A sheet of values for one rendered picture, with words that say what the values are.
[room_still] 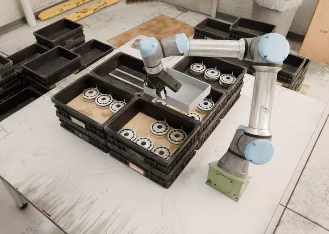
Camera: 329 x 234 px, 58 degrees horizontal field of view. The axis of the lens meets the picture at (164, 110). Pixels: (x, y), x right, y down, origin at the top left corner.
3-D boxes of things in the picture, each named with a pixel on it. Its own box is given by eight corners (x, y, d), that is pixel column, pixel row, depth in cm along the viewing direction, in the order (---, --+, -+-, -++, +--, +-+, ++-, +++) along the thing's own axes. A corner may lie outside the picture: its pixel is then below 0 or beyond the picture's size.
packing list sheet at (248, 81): (263, 80, 217) (263, 79, 216) (249, 96, 203) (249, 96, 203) (222, 64, 231) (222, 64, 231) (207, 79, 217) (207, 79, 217)
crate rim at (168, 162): (200, 127, 153) (201, 124, 152) (168, 166, 135) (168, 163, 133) (139, 98, 170) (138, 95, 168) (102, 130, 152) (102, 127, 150)
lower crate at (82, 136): (141, 124, 184) (139, 109, 176) (107, 155, 166) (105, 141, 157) (93, 100, 200) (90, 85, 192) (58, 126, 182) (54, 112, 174)
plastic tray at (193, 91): (209, 92, 153) (210, 84, 149) (188, 113, 140) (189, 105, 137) (167, 74, 164) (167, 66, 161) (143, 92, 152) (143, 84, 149)
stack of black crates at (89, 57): (97, 66, 328) (92, 37, 305) (118, 75, 315) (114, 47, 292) (69, 84, 304) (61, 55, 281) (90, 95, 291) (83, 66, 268)
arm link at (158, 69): (164, 58, 125) (154, 71, 122) (166, 65, 129) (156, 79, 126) (150, 52, 128) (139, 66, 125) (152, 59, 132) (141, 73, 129)
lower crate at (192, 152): (198, 152, 167) (199, 138, 159) (167, 192, 149) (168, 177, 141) (141, 124, 184) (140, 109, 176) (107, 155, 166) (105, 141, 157)
